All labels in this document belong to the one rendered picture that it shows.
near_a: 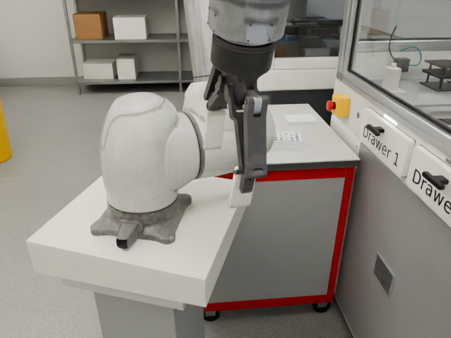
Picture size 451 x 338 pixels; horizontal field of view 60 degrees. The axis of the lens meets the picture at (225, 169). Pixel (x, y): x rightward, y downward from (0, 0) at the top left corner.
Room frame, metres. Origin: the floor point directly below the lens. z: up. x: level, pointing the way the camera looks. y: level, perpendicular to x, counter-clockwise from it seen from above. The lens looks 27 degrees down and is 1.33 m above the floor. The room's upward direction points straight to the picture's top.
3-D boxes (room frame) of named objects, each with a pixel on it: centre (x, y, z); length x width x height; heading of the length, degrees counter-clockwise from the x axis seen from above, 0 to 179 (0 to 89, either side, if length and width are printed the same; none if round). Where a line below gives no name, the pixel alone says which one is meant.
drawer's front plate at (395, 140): (1.10, -0.48, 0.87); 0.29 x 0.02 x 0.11; 6
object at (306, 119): (1.56, -0.32, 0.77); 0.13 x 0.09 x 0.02; 96
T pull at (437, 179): (0.78, -0.48, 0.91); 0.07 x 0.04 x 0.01; 6
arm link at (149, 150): (0.75, 0.17, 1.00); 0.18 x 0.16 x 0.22; 120
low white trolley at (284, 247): (1.48, -0.14, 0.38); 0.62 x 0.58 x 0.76; 6
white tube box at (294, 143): (1.31, -0.21, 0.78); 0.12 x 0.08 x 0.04; 86
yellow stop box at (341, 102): (1.42, -0.43, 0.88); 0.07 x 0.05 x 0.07; 6
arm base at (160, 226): (0.72, 0.19, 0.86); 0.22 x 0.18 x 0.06; 171
